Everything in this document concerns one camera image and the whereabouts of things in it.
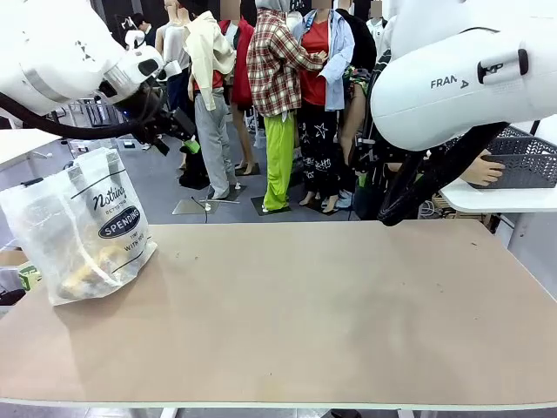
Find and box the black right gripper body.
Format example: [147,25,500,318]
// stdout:
[352,132,384,175]

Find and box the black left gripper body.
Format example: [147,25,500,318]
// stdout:
[115,82,197,145]

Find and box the clear printed shopping bag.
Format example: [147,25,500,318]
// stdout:
[0,146,158,307]

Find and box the person's left hand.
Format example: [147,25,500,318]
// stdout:
[460,155,506,185]

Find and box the black garment heap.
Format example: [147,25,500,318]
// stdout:
[178,145,210,191]

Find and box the clear plastic bin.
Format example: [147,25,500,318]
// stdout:
[69,138,110,153]

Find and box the mannequin in white tank top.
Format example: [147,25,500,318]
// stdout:
[155,0,195,171]

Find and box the mannequin in cream jacket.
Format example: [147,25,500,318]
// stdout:
[182,0,238,201]

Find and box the dark-haired background person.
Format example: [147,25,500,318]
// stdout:
[130,12,157,48]

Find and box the mannequin in red jacket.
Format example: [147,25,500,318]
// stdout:
[217,17,258,177]

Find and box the mannequin in black jacket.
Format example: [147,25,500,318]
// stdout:
[334,7,379,71]

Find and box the mannequin in plaid shirt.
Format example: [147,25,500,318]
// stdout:
[246,0,325,213]

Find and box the mannequin in blue shirt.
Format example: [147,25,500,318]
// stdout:
[291,0,356,209]

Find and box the white side table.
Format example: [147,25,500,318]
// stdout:
[0,128,64,166]
[439,124,557,252]

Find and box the green printed cardboard box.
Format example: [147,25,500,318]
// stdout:
[17,263,43,291]

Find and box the metal mannequin base plate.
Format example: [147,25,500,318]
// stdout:
[172,198,241,217]

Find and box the black sleeved left arm cable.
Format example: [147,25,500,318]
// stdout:
[0,91,147,141]

